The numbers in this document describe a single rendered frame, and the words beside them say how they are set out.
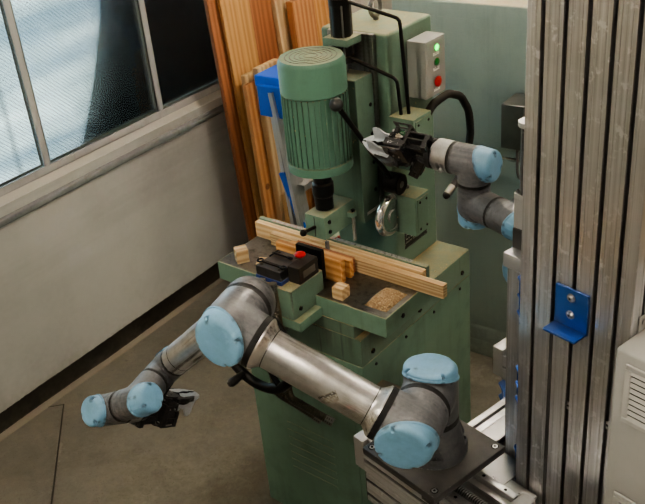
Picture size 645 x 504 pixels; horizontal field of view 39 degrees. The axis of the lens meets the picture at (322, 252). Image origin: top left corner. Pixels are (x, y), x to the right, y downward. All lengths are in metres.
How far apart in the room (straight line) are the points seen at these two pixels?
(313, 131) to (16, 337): 1.69
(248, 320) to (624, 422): 0.73
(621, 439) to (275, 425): 1.38
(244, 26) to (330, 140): 1.68
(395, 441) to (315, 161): 0.86
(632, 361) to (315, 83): 1.07
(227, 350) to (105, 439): 1.77
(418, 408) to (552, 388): 0.28
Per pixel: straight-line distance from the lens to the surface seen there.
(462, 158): 2.02
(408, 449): 1.80
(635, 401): 1.70
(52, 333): 3.71
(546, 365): 1.87
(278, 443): 2.93
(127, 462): 3.42
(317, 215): 2.48
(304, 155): 2.36
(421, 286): 2.41
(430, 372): 1.88
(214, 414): 3.53
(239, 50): 3.94
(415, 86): 2.52
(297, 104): 2.31
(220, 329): 1.80
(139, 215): 3.87
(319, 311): 2.44
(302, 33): 4.18
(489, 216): 2.01
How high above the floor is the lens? 2.19
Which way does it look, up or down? 29 degrees down
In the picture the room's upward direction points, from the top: 6 degrees counter-clockwise
